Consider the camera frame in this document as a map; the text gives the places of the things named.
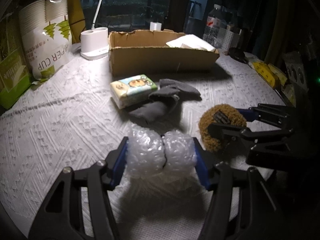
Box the brown fuzzy ball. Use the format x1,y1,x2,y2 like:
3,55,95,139
199,104,247,153

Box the grey socks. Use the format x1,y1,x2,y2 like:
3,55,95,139
129,79,201,124

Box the bubble wrap bundle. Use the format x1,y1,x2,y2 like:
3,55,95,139
126,125,197,179

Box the tissue pack with cartoon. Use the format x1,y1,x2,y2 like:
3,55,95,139
110,74,158,109

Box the white paper towel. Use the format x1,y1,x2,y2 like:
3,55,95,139
166,34,215,52

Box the yellow package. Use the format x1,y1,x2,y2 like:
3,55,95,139
252,61,287,89

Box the black round object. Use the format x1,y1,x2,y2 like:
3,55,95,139
227,47,248,64

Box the white perforated organizer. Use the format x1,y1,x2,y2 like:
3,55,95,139
221,29,240,50

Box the clear water bottle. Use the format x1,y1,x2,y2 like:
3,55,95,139
203,4,226,48

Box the white patterned tablecloth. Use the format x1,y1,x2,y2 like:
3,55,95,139
1,45,282,239

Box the cardboard box tray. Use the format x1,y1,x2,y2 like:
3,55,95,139
109,30,220,76

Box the white charger adapter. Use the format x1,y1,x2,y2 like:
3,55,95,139
149,22,162,31

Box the green paper cup pack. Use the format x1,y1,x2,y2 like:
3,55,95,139
0,15,32,109

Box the white desk lamp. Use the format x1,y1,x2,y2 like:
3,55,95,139
80,0,110,60

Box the white paper cup pack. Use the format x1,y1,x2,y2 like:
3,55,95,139
18,0,73,81

